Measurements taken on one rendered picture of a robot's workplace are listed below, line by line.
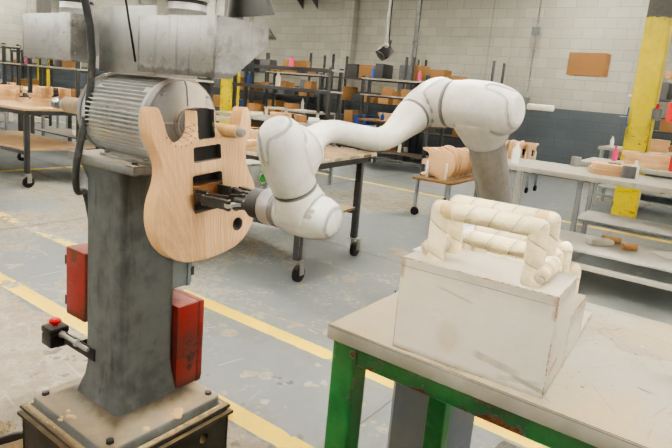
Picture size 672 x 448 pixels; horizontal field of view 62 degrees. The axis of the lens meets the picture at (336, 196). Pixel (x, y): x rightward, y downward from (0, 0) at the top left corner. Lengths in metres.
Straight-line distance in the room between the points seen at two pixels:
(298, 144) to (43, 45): 1.11
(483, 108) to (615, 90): 10.81
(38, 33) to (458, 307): 1.58
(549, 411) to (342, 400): 0.41
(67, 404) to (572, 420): 1.63
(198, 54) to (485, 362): 0.93
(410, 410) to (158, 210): 1.20
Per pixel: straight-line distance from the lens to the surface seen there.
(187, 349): 2.09
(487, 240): 1.13
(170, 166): 1.42
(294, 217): 1.23
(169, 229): 1.45
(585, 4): 12.59
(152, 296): 1.94
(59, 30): 1.96
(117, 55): 1.82
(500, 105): 1.49
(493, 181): 1.65
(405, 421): 2.20
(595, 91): 12.33
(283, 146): 1.15
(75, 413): 2.10
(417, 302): 1.02
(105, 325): 1.98
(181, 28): 1.46
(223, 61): 1.38
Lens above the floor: 1.38
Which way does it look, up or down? 11 degrees down
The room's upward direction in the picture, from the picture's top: 5 degrees clockwise
